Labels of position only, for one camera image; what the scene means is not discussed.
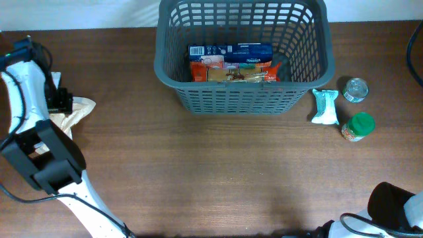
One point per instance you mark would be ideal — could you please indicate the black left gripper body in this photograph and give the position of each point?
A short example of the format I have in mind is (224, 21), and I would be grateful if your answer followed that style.
(59, 98)

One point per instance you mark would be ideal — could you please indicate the silver tin can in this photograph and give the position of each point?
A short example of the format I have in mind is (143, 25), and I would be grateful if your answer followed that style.
(355, 90)

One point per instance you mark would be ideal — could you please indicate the blue cardboard food box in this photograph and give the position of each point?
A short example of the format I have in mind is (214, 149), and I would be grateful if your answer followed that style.
(230, 55)

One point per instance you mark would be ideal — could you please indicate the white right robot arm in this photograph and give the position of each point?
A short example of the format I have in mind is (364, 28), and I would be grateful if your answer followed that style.
(360, 225)

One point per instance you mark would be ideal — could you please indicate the orange spaghetti packet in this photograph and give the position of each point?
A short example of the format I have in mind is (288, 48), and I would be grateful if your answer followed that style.
(235, 72)

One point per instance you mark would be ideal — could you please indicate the green lid glass jar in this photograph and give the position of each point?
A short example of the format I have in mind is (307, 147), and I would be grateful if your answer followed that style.
(359, 126)

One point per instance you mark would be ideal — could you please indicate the beige paper pouch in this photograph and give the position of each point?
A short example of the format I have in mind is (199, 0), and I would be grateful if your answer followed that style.
(74, 114)

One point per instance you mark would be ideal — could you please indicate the grey plastic shopping basket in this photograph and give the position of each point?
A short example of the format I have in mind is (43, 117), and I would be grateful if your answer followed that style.
(298, 32)

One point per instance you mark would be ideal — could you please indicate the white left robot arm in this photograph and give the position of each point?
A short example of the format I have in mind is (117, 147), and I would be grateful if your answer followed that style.
(42, 153)

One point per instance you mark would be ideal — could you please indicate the teal white snack packet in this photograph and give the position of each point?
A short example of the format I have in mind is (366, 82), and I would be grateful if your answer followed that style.
(326, 110)

